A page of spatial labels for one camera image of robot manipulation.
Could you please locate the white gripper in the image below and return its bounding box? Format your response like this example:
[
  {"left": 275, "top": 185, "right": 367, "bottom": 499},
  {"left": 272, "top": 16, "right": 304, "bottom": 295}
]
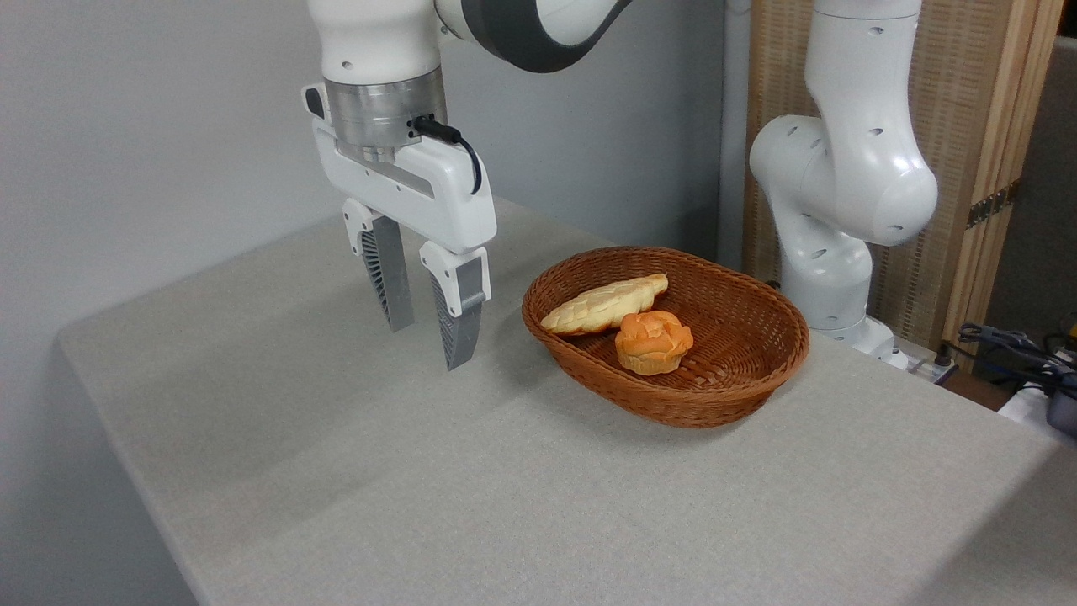
[{"left": 303, "top": 82, "right": 498, "bottom": 372}]

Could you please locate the long pale braided bread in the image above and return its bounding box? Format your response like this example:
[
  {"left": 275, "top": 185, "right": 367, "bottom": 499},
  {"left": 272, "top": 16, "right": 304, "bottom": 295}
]
[{"left": 540, "top": 273, "right": 670, "bottom": 338}]

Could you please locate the round orange bread roll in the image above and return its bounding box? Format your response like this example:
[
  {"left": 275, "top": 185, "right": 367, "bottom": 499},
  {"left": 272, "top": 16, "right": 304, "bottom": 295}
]
[{"left": 614, "top": 310, "right": 695, "bottom": 376}]

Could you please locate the grey fabric tablecloth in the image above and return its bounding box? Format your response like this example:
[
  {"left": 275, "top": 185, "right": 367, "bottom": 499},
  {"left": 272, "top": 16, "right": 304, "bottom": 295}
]
[{"left": 57, "top": 195, "right": 1077, "bottom": 606}]

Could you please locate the brown wicker basket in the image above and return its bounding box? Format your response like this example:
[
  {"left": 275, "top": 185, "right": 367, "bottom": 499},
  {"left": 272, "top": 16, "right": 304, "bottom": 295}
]
[{"left": 521, "top": 246, "right": 810, "bottom": 430}]

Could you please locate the wooden woven folding screen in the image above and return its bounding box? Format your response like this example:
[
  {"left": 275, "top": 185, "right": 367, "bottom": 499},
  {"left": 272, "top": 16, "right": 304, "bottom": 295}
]
[{"left": 743, "top": 0, "right": 1066, "bottom": 373}]

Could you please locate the metal screen hinge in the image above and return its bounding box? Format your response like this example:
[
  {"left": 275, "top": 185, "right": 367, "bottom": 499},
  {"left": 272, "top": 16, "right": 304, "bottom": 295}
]
[{"left": 966, "top": 180, "right": 1021, "bottom": 230}]

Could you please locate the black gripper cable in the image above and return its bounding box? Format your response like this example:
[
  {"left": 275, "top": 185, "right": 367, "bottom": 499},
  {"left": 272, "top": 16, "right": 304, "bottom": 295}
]
[{"left": 412, "top": 116, "right": 484, "bottom": 196}]

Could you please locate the grey cable bundle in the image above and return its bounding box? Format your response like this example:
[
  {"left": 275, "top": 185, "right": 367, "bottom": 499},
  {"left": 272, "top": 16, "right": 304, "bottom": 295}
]
[{"left": 958, "top": 322, "right": 1077, "bottom": 398}]

